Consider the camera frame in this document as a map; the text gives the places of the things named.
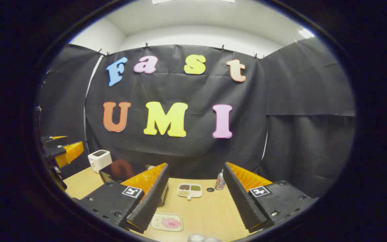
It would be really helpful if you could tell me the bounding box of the black electric oven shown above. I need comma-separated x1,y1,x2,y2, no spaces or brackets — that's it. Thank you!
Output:
99,159,169,206

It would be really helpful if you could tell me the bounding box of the white divided dish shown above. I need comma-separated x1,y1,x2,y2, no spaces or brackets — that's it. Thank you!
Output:
177,183,203,201

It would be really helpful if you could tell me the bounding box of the white square plate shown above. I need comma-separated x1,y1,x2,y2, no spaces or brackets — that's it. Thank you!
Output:
150,212,183,232

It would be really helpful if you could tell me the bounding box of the pink round cake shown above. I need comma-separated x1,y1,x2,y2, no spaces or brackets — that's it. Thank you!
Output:
162,218,181,229

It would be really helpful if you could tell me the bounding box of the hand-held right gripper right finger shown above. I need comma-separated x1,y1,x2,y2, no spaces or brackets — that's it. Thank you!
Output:
223,162,318,234

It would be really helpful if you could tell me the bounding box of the pink and white spray can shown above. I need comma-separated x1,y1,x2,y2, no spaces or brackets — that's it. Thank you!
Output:
215,169,226,191

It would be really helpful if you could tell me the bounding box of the white toaster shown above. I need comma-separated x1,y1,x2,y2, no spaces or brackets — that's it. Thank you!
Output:
88,150,113,174

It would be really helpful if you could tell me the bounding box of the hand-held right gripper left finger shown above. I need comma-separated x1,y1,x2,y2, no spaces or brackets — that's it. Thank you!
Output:
78,163,169,234

